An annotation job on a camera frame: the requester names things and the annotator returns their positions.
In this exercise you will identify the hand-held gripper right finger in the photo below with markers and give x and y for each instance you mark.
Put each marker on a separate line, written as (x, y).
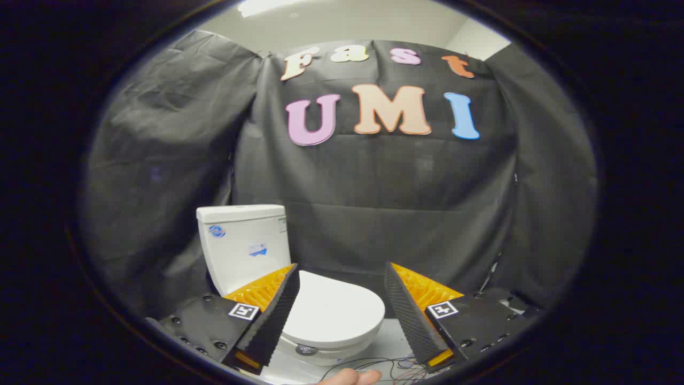
(409, 321)

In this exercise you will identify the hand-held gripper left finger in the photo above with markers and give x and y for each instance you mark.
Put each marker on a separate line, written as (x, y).
(275, 321)

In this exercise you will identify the white toilet lid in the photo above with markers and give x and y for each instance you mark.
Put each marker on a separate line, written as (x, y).
(336, 313)

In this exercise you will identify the white toilet bowl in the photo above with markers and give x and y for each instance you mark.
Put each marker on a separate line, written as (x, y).
(331, 355)

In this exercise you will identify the white toilet tank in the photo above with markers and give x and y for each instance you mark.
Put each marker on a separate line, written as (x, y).
(240, 251)

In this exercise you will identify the black backdrop cloth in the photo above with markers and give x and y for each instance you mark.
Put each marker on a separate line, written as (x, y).
(374, 187)

